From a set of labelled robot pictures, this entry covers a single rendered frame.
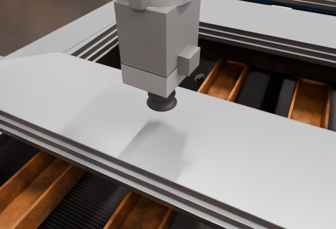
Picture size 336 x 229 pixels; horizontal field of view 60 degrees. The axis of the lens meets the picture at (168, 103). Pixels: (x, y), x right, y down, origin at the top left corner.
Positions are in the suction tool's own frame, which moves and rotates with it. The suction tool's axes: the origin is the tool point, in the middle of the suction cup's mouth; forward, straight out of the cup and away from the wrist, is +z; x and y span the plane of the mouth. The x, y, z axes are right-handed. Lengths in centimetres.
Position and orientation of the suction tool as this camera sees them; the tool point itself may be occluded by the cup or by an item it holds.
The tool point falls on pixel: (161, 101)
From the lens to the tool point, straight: 41.2
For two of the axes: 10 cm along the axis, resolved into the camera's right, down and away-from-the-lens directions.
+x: -8.7, -3.1, 3.7
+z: 0.0, 7.7, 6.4
